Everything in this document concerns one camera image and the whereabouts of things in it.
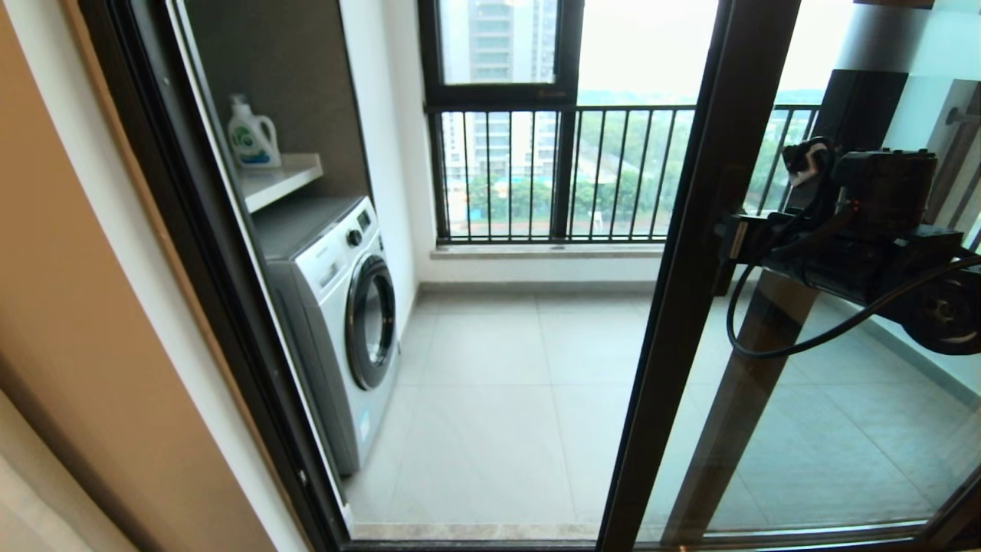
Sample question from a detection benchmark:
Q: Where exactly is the white detergent bottle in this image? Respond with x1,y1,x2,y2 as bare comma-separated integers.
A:
226,94,282,169

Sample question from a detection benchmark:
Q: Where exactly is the dark outer door frame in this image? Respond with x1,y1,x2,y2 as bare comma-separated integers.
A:
77,0,981,552

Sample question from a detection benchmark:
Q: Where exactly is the stone window sill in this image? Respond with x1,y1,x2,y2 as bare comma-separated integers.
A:
429,241,668,263

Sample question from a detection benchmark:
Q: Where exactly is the black metal balcony railing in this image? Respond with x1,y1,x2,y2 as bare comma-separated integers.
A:
425,103,822,245

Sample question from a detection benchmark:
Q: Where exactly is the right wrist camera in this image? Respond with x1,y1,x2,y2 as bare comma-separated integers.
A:
782,136,840,219

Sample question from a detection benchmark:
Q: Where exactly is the dark casement window frame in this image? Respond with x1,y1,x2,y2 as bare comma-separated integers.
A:
416,0,585,246

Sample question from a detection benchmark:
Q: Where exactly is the white front-load washing machine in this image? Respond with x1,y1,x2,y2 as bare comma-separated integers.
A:
251,195,401,478

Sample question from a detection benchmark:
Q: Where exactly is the dark-framed glass sliding door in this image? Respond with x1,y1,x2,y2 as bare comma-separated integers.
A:
596,0,981,552

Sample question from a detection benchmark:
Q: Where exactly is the white cabinet shelf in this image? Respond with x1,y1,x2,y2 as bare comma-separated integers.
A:
234,153,324,215

